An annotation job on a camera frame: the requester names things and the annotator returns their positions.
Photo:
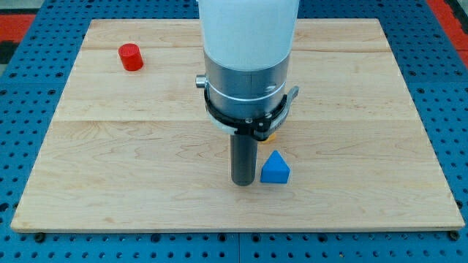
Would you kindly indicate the light wooden board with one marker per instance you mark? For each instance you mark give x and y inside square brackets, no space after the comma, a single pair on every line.
[135,152]

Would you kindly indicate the red cylinder block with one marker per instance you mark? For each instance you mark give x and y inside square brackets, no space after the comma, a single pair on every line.
[130,56]

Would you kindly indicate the yellow hexagon block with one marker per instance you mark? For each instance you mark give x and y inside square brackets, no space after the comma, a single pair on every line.
[270,139]

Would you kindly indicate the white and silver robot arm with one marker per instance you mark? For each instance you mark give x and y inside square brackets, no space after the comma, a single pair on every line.
[247,46]

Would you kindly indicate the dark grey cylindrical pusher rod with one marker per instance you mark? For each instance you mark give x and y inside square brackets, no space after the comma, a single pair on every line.
[243,158]

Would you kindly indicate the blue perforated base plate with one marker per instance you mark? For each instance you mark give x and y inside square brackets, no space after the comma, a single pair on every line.
[36,74]

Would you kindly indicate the blue triangle block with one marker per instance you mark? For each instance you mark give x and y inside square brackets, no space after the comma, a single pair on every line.
[275,170]

